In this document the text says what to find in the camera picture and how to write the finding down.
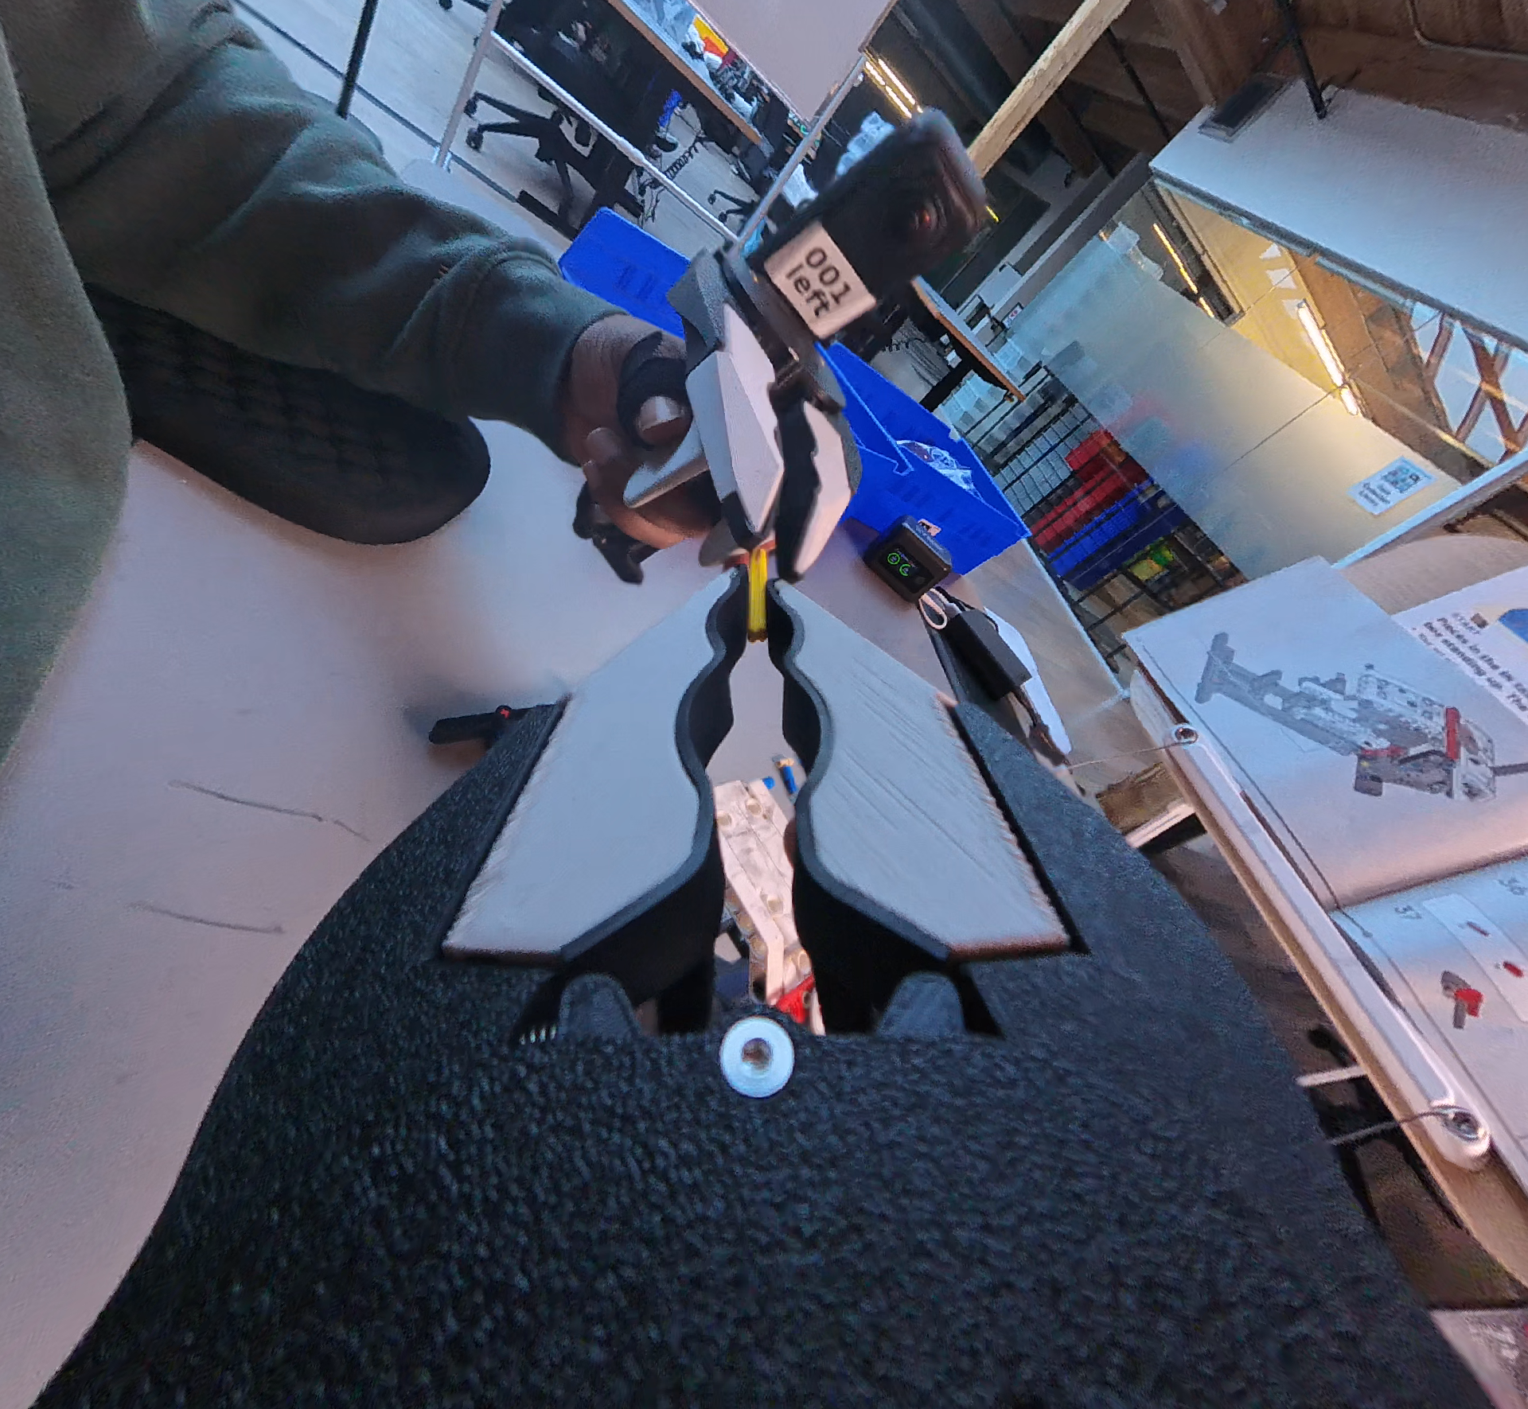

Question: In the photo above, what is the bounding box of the wooden top table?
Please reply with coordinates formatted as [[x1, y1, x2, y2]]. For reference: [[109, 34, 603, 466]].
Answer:
[[572, 0, 766, 149], [913, 274, 1027, 402]]

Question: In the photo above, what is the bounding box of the white instruction booklet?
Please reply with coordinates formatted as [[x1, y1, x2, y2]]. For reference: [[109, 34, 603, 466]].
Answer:
[[1122, 555, 1528, 1147]]

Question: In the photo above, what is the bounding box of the white task instruction poster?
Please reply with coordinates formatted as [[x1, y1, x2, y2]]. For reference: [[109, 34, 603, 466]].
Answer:
[[1396, 567, 1528, 732]]

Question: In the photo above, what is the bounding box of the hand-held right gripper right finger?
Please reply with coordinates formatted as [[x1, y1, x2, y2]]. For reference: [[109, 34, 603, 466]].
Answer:
[[766, 579, 1073, 961]]

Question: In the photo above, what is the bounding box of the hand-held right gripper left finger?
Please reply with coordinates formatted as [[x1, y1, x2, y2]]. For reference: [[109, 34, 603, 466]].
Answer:
[[440, 567, 748, 967]]

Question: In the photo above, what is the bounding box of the black desk mat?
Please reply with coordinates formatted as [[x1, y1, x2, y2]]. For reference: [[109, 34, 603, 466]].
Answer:
[[926, 597, 1076, 765]]

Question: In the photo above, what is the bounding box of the black office chair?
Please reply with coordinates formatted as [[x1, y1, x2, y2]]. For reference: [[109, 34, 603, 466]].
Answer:
[[440, 0, 598, 204]]

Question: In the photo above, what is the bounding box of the white booklet stand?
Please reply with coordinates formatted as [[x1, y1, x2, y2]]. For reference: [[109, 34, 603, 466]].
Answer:
[[1128, 670, 1528, 1267]]

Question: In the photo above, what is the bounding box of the grey desk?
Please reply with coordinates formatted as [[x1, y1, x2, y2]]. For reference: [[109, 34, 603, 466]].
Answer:
[[0, 155, 1148, 1398]]

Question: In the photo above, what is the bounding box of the storage shelf with bins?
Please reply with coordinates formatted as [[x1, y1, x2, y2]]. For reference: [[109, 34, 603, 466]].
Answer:
[[953, 359, 1242, 647]]

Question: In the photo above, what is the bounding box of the person's left forearm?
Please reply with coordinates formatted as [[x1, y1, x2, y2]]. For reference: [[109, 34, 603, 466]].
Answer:
[[72, 0, 622, 455]]

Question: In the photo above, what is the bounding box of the black chair armrest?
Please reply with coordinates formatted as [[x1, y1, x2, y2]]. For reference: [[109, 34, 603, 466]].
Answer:
[[83, 287, 493, 546]]

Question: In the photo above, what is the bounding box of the black power adapter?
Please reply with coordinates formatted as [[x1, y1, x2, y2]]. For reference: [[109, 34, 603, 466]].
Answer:
[[950, 606, 1035, 701]]

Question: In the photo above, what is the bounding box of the person's left hand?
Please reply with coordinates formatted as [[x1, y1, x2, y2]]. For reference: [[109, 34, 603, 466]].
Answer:
[[558, 312, 726, 552]]

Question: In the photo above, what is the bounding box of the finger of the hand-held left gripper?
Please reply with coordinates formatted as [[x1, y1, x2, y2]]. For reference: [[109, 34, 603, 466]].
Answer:
[[684, 316, 789, 552], [773, 405, 854, 583]]

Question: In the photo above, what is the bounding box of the black pole stand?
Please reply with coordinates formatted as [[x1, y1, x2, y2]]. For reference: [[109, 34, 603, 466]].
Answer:
[[334, 0, 413, 123]]

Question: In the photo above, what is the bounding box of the black power bank with screen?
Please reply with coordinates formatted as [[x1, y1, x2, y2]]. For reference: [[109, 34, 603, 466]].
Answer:
[[862, 517, 953, 602]]

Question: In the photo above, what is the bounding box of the person's green sweatshirt torso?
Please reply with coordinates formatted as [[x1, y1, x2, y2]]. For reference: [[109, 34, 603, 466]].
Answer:
[[0, 0, 132, 765]]

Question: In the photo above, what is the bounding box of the white paper sheet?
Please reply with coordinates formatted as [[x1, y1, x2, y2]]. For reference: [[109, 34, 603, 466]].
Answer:
[[990, 609, 1071, 758]]

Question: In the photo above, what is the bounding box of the white brick toy truck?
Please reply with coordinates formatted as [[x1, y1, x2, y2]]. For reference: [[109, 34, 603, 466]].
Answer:
[[429, 697, 827, 1033]]

